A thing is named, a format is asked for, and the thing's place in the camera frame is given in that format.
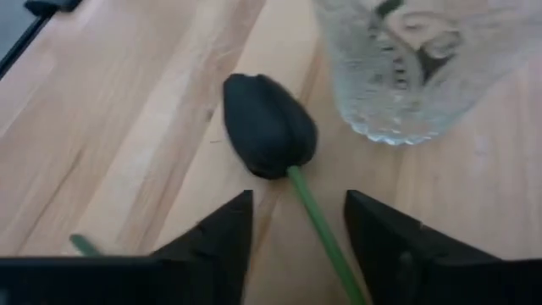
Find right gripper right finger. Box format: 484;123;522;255
343;189;542;305

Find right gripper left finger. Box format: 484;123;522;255
0;189;254;305

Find clear glass vase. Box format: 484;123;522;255
312;0;542;147

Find black artificial tulip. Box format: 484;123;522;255
222;72;368;305

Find black aluminium table frame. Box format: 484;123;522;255
0;0;85;80

